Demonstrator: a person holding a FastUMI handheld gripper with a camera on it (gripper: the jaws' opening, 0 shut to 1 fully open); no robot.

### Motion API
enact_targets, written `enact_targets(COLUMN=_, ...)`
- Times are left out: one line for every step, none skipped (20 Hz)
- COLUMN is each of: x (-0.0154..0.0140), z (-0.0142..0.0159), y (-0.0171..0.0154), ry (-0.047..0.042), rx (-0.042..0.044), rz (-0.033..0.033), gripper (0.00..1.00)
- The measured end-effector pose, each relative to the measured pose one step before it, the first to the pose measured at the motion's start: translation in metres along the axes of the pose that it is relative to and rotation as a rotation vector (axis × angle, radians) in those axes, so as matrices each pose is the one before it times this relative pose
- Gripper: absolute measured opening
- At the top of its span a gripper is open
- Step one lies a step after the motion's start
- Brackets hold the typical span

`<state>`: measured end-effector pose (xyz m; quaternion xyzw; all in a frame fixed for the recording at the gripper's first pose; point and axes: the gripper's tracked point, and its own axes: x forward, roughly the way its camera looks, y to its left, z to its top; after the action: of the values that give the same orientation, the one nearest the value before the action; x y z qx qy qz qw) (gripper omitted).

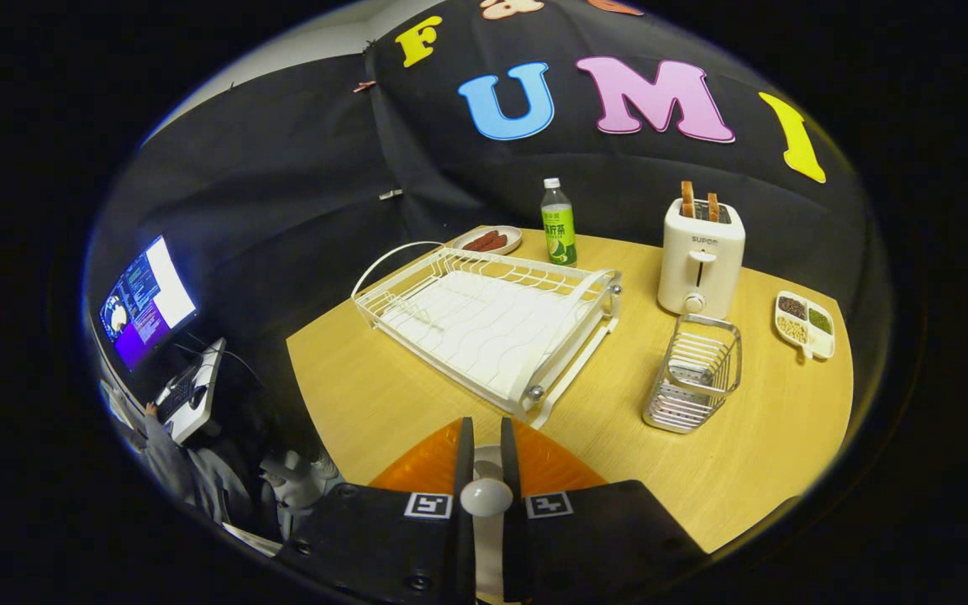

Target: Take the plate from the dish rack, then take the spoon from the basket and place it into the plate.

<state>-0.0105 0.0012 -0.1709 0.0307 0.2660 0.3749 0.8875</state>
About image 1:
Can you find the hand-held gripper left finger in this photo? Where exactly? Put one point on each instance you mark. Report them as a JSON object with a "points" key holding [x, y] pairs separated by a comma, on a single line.
{"points": [[383, 546]]}

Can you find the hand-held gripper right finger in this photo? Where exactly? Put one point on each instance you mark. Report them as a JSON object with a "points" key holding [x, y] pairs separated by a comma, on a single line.
{"points": [[610, 546]]}

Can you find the white divided bean dish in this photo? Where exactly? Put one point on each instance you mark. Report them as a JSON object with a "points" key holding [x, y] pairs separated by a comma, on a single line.
{"points": [[820, 343]]}

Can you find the small beige sausage plate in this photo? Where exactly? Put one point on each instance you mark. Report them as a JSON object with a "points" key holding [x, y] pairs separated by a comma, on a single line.
{"points": [[513, 239]]}

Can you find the white side desk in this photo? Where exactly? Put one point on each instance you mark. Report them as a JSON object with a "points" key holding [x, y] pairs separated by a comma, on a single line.
{"points": [[202, 403]]}

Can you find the black keyboard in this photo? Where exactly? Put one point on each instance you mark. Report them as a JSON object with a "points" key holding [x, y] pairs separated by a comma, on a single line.
{"points": [[180, 388]]}

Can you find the white toaster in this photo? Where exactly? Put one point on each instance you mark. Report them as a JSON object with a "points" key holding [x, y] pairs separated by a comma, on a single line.
{"points": [[698, 269]]}

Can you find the green label drink bottle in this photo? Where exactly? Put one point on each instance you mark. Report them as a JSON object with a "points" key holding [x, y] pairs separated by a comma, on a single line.
{"points": [[559, 231]]}

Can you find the red sausage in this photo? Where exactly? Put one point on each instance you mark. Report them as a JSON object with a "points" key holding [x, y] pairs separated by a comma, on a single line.
{"points": [[481, 239], [497, 245]]}

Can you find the computer monitor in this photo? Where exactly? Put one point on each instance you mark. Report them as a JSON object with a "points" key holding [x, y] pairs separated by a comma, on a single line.
{"points": [[148, 302]]}

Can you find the toasted bread slice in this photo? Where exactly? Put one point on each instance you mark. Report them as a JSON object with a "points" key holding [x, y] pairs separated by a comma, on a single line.
{"points": [[687, 200], [713, 207]]}

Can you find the black backdrop cloth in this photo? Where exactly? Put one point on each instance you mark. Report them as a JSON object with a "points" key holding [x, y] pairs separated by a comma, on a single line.
{"points": [[299, 193]]}

